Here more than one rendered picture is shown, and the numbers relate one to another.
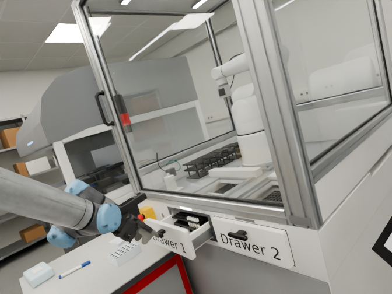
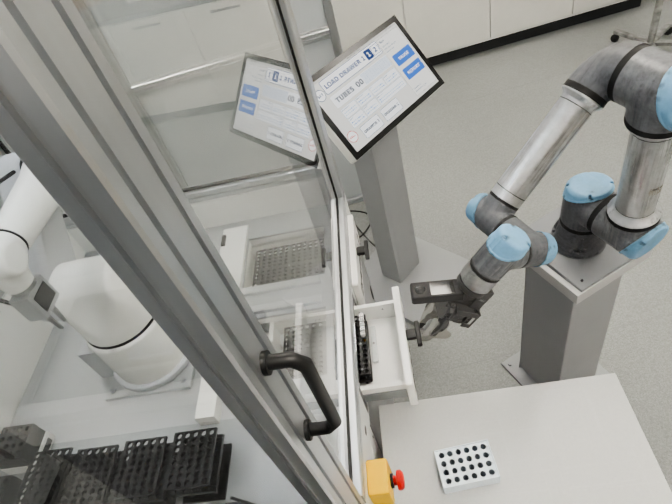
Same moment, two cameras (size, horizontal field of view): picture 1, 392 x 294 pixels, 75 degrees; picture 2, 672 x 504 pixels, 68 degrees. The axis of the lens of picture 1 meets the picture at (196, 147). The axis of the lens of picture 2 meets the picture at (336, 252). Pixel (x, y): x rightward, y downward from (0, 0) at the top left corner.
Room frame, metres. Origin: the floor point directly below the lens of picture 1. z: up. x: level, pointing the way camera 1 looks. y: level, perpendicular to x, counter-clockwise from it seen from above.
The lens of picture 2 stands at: (1.47, 0.69, 1.96)
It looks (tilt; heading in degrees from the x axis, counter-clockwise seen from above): 45 degrees down; 230
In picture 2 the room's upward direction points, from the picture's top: 19 degrees counter-clockwise
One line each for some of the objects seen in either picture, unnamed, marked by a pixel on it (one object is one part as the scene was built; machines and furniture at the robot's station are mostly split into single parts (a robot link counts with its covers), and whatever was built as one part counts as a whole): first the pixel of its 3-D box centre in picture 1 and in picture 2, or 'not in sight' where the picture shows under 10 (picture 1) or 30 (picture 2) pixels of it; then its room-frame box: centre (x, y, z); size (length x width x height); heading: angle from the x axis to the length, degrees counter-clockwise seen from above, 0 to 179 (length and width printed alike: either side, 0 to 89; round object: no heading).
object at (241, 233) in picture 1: (240, 234); (362, 250); (0.75, -0.05, 0.91); 0.07 x 0.04 x 0.01; 38
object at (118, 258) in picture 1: (124, 253); (466, 466); (1.11, 0.45, 0.78); 0.12 x 0.08 x 0.04; 134
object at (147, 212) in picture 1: (147, 214); (381, 482); (1.26, 0.34, 0.88); 0.07 x 0.05 x 0.07; 38
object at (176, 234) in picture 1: (168, 236); (404, 342); (0.95, 0.20, 0.87); 0.29 x 0.02 x 0.11; 38
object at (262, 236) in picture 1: (247, 239); (355, 259); (0.76, -0.08, 0.87); 0.29 x 0.02 x 0.11; 38
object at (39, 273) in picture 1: (38, 273); not in sight; (1.15, 0.89, 0.78); 0.15 x 0.10 x 0.04; 45
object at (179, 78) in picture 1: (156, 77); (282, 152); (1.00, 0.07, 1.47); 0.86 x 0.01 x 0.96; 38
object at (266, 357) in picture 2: (104, 109); (307, 397); (1.34, 0.40, 1.45); 0.05 x 0.03 x 0.19; 128
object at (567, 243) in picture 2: not in sight; (580, 228); (0.36, 0.43, 0.83); 0.15 x 0.15 x 0.10
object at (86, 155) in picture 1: (104, 156); not in sight; (2.56, 0.92, 1.13); 1.78 x 1.14 x 0.45; 38
